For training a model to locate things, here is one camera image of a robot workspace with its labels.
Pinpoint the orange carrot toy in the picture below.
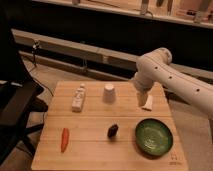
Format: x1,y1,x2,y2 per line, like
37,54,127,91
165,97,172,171
61,128,69,153

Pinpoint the black floor cable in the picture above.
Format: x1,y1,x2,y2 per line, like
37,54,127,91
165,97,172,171
20,46,54,98

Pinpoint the dark eggplant toy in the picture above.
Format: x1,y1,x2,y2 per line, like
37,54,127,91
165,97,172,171
107,124,119,138

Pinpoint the white small bottle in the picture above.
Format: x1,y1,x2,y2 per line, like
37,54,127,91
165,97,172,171
72,84,86,112

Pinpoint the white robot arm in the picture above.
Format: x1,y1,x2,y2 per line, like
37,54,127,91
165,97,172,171
132,48,213,119

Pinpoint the black hanging cable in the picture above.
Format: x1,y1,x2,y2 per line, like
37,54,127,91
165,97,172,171
134,9,155,73

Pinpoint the green ceramic bowl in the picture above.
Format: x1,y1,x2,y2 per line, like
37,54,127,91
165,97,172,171
135,118,173,157

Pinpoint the black office chair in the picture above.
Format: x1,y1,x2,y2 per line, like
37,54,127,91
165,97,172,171
0,19,48,166

